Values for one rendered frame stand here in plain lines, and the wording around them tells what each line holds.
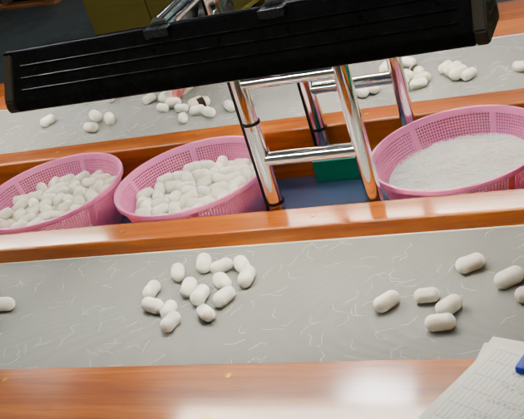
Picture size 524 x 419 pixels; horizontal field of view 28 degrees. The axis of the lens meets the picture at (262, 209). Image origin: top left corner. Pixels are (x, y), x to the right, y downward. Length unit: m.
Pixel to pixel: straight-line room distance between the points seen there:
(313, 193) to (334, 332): 0.51
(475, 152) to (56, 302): 0.66
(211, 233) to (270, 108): 0.49
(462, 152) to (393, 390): 0.59
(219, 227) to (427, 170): 0.32
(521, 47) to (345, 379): 0.95
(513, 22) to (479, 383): 1.05
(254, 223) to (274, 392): 0.41
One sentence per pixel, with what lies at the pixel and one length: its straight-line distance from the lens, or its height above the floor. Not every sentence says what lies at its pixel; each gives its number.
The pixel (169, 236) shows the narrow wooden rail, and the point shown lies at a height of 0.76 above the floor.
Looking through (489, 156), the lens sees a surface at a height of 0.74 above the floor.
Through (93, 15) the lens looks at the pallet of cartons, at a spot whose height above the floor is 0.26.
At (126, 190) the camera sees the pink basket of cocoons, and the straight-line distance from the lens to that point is 1.76.
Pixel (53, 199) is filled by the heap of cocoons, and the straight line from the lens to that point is 1.88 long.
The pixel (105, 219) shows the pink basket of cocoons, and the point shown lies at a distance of 1.79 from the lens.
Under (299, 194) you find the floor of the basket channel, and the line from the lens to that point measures 1.74.
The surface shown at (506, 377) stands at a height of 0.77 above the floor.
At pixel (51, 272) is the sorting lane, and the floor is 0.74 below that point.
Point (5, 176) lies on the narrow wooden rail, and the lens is 2.08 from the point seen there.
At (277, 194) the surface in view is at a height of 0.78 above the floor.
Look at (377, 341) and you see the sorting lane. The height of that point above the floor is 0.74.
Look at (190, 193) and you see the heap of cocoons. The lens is 1.71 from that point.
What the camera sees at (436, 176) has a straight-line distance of 1.55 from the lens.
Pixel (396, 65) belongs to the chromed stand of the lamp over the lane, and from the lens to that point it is 1.64.
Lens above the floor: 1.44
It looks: 26 degrees down
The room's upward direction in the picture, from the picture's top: 18 degrees counter-clockwise
